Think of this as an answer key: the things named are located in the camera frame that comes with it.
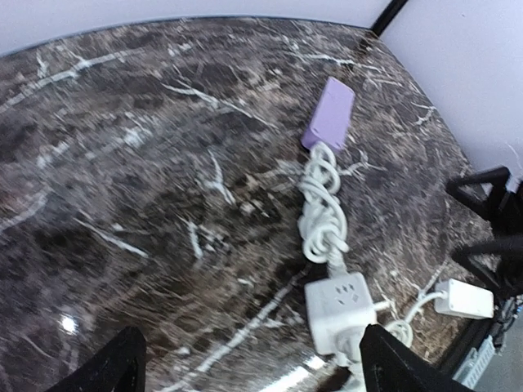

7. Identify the white power strip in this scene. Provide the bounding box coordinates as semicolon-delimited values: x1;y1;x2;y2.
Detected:
434;278;494;319

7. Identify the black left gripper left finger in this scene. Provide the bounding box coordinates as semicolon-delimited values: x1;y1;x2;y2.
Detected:
47;327;146;392

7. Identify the white plug with cable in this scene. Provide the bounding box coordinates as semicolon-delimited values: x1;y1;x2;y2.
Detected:
335;291;448;391

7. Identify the white tangled cable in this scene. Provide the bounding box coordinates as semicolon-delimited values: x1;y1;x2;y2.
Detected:
297;142;351;278

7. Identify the purple power strip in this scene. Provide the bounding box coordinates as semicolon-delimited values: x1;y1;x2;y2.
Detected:
301;77;355;154

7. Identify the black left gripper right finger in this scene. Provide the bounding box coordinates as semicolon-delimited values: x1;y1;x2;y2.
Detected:
360;324;462;392

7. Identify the white slotted cable duct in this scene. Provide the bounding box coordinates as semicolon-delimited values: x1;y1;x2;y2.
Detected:
453;335;498;390

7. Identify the white cube socket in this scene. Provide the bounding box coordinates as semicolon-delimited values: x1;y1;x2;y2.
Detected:
304;272;377;355

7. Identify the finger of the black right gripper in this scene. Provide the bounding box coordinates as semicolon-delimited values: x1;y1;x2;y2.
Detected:
445;166;522;233
451;236;522;301

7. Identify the right black frame post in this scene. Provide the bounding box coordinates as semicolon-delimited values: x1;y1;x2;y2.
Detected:
370;0;408;36

